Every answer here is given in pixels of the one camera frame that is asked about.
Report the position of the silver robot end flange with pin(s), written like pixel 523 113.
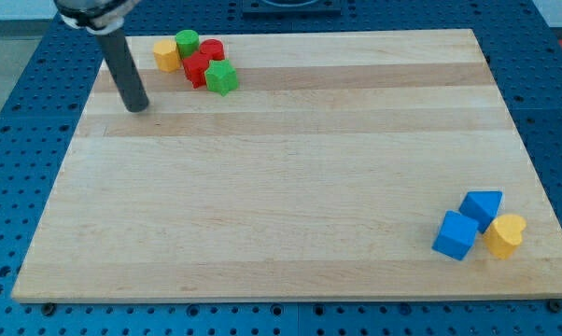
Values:
pixel 98 17

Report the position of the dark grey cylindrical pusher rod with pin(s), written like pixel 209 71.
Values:
pixel 119 61

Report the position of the yellow hexagon block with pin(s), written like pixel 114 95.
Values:
pixel 166 55

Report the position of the green cylinder block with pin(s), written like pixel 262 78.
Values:
pixel 188 42

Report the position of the red star block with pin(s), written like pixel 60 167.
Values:
pixel 194 67

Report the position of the red cylinder block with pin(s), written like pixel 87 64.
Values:
pixel 213 48

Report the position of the green star block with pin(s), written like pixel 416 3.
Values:
pixel 221 77

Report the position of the blue perforated table plate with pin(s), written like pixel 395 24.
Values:
pixel 40 115

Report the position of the light wooden board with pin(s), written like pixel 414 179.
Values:
pixel 324 177

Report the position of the blue cube block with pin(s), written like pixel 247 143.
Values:
pixel 456 236

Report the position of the blue triangle block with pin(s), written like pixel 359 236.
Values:
pixel 481 205

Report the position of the yellow heart block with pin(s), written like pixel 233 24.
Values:
pixel 504 235

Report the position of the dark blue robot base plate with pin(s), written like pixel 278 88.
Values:
pixel 266 7

